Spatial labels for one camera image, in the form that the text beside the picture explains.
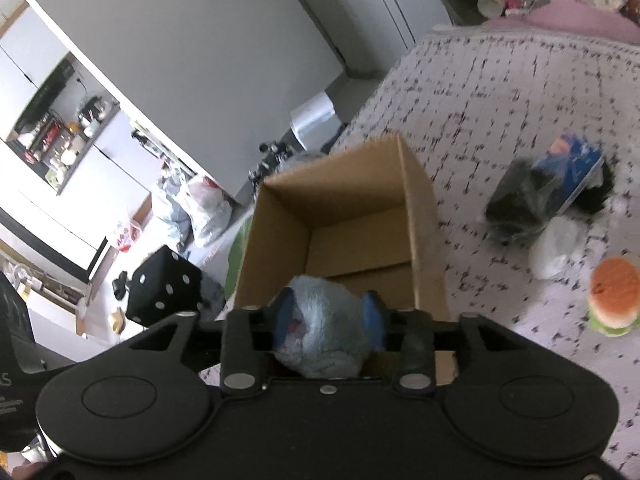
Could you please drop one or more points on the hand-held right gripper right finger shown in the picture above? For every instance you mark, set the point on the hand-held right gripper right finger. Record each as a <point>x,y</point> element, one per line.
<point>374,320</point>

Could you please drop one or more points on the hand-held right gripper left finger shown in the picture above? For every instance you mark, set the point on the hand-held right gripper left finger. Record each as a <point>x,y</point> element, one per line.
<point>283,320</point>

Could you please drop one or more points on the blue plush toy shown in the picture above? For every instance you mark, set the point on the blue plush toy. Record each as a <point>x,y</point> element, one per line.
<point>325,320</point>

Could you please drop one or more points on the cardboard box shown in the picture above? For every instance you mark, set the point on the cardboard box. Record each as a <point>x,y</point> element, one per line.
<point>280,240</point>

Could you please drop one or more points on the black fuzzy plush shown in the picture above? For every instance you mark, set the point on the black fuzzy plush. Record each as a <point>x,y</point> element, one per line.
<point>515,200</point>

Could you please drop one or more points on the watermelon slice toy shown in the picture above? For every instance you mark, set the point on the watermelon slice toy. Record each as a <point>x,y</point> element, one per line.
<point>615,295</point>

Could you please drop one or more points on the blue plastic packet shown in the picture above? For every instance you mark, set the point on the blue plastic packet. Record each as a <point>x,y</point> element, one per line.
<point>570,160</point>

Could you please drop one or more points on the green cartoon mat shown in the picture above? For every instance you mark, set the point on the green cartoon mat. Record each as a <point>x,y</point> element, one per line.
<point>237,260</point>

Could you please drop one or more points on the black dice cushion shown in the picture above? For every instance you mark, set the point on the black dice cushion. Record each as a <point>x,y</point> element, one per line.
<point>165,280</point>

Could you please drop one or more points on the white and red plastic bag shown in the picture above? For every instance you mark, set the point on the white and red plastic bag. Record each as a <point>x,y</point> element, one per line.
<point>210,210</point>

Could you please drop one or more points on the blue grey bag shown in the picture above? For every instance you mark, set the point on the blue grey bag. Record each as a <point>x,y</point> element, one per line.
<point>170,210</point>

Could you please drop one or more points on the black tripod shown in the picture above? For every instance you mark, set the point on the black tripod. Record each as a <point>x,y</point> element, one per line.
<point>267,160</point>

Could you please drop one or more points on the white trash bin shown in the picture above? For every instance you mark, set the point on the white trash bin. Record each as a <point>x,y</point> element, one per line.
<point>312,120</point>

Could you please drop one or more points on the cluttered shelf niche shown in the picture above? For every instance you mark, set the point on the cluttered shelf niche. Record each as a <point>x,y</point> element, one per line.
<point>65,130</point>

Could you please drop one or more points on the grey door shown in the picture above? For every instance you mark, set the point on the grey door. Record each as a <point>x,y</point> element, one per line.
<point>350,10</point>

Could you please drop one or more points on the paper cup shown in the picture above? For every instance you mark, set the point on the paper cup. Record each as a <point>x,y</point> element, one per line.
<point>490,5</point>

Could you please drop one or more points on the pink pillow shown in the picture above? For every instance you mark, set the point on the pink pillow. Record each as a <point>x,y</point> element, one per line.
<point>565,15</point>

